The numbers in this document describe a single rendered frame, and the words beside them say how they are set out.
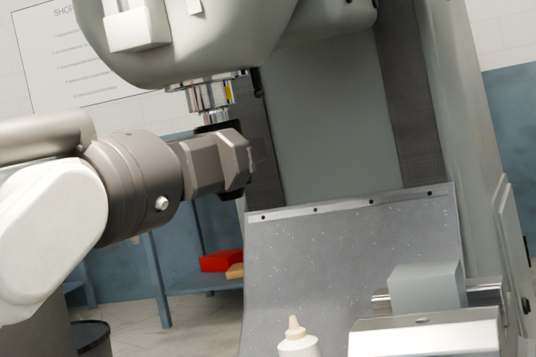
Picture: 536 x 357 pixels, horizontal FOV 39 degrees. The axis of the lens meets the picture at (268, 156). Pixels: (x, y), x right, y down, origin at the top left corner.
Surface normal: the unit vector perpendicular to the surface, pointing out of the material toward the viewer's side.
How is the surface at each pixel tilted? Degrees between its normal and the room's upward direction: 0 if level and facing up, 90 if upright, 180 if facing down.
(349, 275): 63
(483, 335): 40
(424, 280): 90
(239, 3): 112
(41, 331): 90
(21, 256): 93
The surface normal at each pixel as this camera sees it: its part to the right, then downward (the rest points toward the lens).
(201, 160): 0.79, -0.12
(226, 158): -0.58, 0.17
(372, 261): -0.40, -0.33
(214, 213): -0.35, 0.14
